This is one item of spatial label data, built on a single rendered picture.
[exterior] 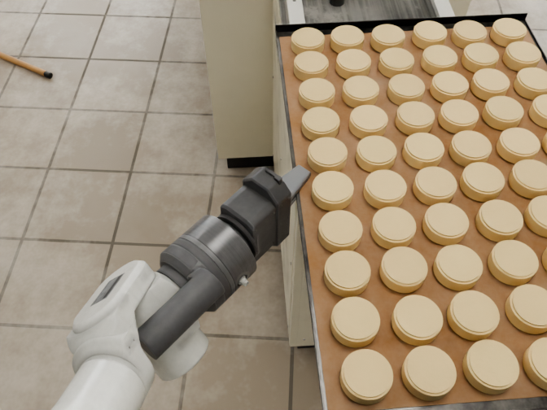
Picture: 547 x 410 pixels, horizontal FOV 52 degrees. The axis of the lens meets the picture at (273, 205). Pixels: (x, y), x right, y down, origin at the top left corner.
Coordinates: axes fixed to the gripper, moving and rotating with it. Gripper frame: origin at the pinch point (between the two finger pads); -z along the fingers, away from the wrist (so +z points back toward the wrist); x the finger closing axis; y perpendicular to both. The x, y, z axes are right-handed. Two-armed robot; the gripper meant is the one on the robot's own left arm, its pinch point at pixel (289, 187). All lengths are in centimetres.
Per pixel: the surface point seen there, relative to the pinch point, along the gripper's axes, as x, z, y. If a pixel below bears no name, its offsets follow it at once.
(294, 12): -11, -40, 32
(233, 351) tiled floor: -101, -4, 21
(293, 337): -85, -14, 7
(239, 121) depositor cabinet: -75, -55, 64
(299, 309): -68, -15, 6
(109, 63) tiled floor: -102, -62, 147
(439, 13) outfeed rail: -11, -58, 10
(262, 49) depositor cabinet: -47, -60, 59
